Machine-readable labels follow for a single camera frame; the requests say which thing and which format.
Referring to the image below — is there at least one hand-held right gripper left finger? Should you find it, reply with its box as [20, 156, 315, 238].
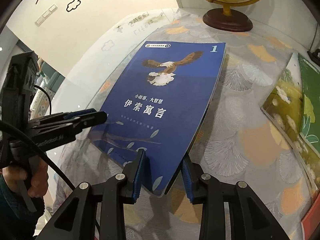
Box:
[37, 149, 152, 240]

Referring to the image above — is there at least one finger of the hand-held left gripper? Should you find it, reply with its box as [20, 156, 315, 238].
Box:
[29, 108, 98, 128]
[37, 111, 109, 135]

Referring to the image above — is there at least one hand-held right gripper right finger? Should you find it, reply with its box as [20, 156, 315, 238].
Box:
[181, 155, 299, 240]

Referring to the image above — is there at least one blue eagle cover book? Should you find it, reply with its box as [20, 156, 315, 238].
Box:
[88, 41, 226, 197]

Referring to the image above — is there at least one yellow-green flower cover book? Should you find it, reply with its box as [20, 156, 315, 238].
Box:
[260, 52, 317, 205]

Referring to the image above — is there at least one red paperback book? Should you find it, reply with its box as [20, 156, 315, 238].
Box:
[301, 197, 320, 235]

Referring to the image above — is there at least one green paperback book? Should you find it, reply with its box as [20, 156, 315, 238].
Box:
[297, 53, 320, 145]

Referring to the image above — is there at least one person's left forearm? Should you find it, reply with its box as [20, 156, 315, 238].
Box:
[0, 175, 50, 240]

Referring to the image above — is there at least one person's left hand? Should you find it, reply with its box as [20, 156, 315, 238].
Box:
[0, 159, 50, 198]

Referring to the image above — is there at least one yellow desk globe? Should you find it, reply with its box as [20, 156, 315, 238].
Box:
[180, 0, 269, 32]

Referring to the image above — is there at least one black fan stand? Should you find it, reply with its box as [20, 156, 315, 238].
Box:
[307, 49, 320, 62]

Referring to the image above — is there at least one black cable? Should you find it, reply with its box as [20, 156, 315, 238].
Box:
[0, 119, 76, 191]
[33, 84, 52, 113]

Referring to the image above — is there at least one row of white wall switches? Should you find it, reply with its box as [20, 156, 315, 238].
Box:
[35, 5, 57, 25]

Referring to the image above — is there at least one black cloud wall sticker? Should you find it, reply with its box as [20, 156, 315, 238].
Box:
[66, 0, 82, 12]

